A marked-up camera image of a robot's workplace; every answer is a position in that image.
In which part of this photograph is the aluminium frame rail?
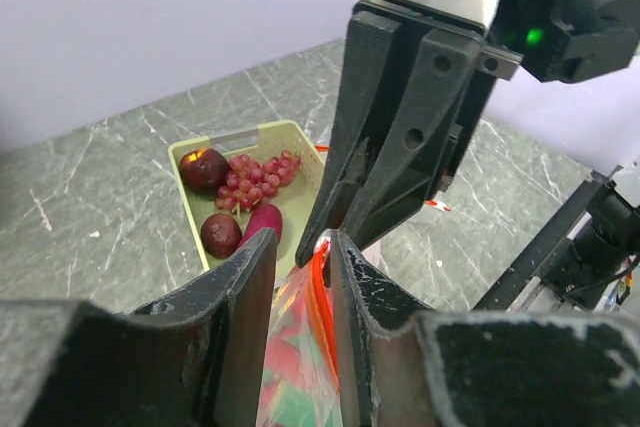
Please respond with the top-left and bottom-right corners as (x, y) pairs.
(474, 162), (639, 312)

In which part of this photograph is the pale green plastic basket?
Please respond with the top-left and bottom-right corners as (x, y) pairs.
(167, 119), (329, 281)

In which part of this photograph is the dark red apple toy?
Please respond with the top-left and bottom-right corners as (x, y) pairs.
(178, 148), (231, 196)

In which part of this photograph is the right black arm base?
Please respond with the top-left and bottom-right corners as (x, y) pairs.
(541, 181), (639, 310)

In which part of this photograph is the purple grape bunch toy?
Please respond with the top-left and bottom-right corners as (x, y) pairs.
(214, 150), (302, 214)

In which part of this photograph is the dark brown passion fruit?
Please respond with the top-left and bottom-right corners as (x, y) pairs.
(200, 213), (242, 259)

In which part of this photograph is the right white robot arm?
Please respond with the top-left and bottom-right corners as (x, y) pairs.
(295, 0), (639, 265)

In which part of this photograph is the clear orange zip bag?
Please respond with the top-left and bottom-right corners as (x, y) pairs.
(256, 233), (343, 426)

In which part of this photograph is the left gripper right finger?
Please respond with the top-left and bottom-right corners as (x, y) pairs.
(329, 230), (639, 426)

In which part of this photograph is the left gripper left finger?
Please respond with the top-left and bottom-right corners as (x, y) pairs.
(1, 229), (277, 426)

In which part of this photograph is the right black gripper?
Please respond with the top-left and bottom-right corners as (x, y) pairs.
(295, 0), (521, 267)

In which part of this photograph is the purple sweet potato toy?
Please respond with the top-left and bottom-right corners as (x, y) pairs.
(237, 204), (283, 249)

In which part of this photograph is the pink dragon fruit toy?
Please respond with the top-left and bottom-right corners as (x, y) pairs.
(256, 298), (340, 426)

